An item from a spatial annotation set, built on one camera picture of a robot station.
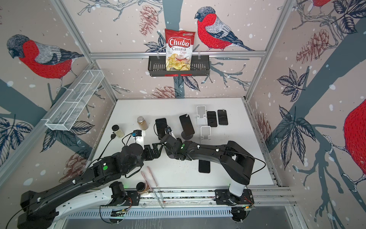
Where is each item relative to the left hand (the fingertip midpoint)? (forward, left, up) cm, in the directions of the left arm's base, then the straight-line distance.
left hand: (157, 146), depth 69 cm
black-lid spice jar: (+18, +31, -17) cm, 39 cm away
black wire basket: (+53, +5, +11) cm, 54 cm away
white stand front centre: (+17, -27, -14) cm, 34 cm away
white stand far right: (+34, -25, -13) cm, 45 cm away
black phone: (+34, -34, -23) cm, 54 cm away
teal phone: (+34, -42, -21) cm, 58 cm away
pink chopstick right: (-11, +4, -25) cm, 27 cm away
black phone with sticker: (+24, -15, -16) cm, 33 cm away
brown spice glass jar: (+24, +16, -14) cm, 32 cm away
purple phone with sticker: (-3, -25, -22) cm, 33 cm away
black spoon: (+19, +38, -22) cm, 48 cm away
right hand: (+7, -3, -16) cm, 17 cm away
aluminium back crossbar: (+135, +37, -23) cm, 142 cm away
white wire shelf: (+20, +49, +8) cm, 53 cm away
